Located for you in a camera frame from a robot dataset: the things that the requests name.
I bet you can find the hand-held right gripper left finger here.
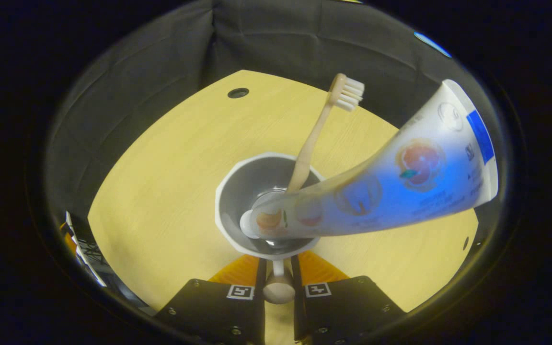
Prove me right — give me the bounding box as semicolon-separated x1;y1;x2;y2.
155;254;267;345

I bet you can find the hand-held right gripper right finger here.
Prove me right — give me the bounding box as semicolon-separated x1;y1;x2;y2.
291;251;406;345

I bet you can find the white cup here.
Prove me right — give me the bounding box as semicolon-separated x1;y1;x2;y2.
215;152;327;305

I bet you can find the white toothpaste tube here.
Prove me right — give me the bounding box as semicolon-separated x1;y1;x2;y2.
240;79;499;240

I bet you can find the beige toothbrush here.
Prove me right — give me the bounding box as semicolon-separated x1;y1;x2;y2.
286;73;366;195

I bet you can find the dark object with pale edge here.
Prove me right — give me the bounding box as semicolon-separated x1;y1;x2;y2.
60;211;109;288

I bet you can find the black backdrop cloth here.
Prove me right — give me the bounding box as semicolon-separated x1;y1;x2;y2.
44;0;502;240

